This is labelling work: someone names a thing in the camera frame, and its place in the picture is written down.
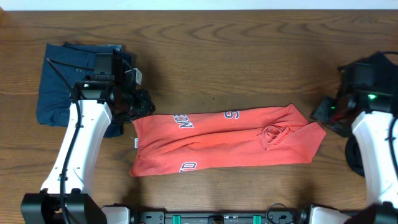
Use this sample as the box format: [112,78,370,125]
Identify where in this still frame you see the red t-shirt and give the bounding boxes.
[129,104,326,177]

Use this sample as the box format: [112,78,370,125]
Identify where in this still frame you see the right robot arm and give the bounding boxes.
[297,96,397,224]

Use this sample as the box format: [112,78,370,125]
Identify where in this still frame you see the black garment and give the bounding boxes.
[347,50,397,180]

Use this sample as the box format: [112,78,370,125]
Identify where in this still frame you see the folded navy blue pants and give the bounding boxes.
[36,42,136,127]

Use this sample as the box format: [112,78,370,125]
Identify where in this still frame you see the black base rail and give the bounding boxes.
[102,202,361,224]

